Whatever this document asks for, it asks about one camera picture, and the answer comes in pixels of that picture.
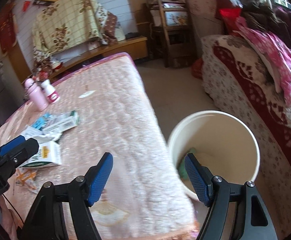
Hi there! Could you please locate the cream trash bucket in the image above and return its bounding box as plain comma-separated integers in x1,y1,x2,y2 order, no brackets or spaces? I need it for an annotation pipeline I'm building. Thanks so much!
167,109,261,202

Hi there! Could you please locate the floral cloth covered television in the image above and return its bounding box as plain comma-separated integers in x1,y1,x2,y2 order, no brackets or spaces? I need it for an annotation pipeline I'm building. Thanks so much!
32,0,117,63

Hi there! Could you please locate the green white medicine box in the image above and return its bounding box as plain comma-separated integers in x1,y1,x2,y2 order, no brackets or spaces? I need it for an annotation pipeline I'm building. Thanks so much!
41,110,79,133

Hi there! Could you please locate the pink polka dot blanket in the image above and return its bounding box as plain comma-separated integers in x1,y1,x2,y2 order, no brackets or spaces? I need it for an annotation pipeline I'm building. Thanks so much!
235,16,291,106

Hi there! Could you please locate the wooden chair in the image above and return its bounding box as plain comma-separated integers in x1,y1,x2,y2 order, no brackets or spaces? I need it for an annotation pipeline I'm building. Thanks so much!
146,0,197,68

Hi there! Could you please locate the blue snack packet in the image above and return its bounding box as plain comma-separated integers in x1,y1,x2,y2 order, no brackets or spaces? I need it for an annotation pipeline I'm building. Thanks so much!
31,113,52,130

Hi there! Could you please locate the dark purple garment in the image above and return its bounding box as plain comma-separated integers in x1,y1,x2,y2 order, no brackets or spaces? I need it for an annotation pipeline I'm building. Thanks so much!
240,3,291,49

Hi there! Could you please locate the wooden tv cabinet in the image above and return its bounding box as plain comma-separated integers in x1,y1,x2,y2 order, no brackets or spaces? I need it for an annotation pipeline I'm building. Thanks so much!
49,36,148,79

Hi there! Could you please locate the red hanging banner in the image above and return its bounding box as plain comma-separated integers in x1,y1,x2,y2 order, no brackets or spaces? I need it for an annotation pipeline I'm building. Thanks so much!
0,3,17,55

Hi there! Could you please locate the red cushion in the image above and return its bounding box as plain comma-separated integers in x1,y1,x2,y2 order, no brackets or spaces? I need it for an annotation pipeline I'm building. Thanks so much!
219,7,241,34

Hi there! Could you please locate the pink water bottle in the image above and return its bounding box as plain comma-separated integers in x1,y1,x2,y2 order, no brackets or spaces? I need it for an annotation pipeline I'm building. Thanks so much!
24,78,49,112

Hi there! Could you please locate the orange white snack wrapper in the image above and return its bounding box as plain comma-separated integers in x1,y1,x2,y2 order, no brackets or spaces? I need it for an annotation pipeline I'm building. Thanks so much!
15,167,39,193

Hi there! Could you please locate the pink quilted table cover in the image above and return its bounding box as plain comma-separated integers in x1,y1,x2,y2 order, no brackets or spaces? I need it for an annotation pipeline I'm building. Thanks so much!
0,52,201,240

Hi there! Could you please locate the blue white medicine box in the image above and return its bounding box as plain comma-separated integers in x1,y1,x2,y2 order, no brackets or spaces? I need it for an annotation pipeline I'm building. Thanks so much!
20,126,62,144

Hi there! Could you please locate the white bottle pink label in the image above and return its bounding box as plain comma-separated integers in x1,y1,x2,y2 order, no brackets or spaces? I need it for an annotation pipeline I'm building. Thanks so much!
41,79,60,103

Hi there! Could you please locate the grey refrigerator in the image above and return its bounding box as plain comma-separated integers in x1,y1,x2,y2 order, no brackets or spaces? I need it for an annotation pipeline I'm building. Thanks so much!
0,56,24,125

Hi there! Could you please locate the white milk carton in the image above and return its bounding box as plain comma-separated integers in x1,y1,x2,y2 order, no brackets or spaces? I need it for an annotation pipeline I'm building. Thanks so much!
20,141,62,168

